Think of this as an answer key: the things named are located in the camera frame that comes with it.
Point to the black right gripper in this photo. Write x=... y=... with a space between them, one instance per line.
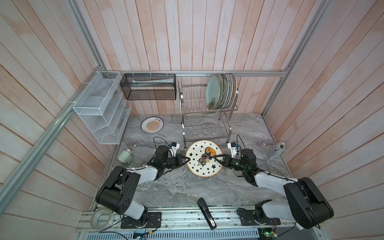
x=226 y=160

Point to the white plate orange sunburst design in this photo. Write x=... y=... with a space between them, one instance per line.
x=235 y=87

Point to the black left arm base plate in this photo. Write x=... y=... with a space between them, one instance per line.
x=148 y=219

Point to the light green flower plate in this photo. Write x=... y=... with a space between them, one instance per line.
x=213 y=92

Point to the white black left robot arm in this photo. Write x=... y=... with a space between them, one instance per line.
x=118 y=190

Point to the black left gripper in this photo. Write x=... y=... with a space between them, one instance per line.
x=179 y=159

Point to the stainless steel dish rack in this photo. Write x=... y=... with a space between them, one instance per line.
x=200 y=123

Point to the black stapler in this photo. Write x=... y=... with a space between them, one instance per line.
x=207 y=214

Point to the clear tape roll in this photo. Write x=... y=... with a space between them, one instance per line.
x=102 y=219

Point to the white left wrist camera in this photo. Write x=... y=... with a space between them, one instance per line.
x=173 y=148

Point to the white plate green lettered rim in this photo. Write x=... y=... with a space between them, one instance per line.
x=227 y=88

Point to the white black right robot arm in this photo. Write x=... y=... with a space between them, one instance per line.
x=306 y=204

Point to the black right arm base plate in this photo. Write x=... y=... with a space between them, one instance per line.
x=256 y=218

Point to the pale green ceramic bottle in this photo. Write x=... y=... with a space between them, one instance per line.
x=126 y=156

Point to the silver drink can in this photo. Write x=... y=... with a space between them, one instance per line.
x=277 y=151

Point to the black mesh basket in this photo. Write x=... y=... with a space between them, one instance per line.
x=143 y=87

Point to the cream plate stars cartoon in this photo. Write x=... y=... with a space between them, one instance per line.
x=202 y=161

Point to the small orange sunburst plate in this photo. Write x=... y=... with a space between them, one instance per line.
x=152 y=125

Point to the white wire mesh shelf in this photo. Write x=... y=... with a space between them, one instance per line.
x=102 y=108

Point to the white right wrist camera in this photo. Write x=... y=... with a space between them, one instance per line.
x=234 y=149

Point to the white plate green clover design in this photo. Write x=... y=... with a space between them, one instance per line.
x=232 y=88

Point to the cream plate floral rim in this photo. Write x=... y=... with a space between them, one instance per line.
x=222 y=94

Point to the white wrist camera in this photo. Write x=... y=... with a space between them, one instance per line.
x=234 y=149
x=173 y=148

